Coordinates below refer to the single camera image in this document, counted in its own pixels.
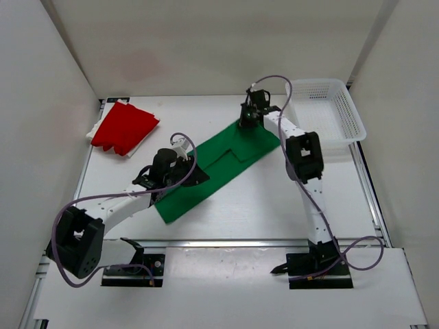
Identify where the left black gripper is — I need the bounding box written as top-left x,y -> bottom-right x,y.
164,155 -> 210,187

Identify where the green item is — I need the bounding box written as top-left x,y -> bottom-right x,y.
156,121 -> 280,224

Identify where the red t shirt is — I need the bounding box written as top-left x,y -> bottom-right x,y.
91,101 -> 160,157

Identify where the white t shirt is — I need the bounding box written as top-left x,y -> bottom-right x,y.
86,119 -> 144,158

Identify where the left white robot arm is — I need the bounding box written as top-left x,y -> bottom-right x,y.
46,145 -> 209,279

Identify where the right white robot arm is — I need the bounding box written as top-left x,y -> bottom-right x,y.
239,88 -> 340,276

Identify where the white plastic basket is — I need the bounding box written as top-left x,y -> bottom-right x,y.
285,78 -> 367,149

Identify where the black label on table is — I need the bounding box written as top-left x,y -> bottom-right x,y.
106,97 -> 130,103

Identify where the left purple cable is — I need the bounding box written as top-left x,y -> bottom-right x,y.
49,132 -> 198,288

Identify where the purple cable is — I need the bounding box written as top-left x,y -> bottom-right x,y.
49,132 -> 198,288
248,75 -> 385,282

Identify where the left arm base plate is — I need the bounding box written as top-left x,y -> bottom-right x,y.
101,248 -> 166,288

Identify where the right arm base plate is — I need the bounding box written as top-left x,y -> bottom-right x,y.
270,253 -> 353,290

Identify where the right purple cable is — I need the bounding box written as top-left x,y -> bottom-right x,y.
248,75 -> 385,282

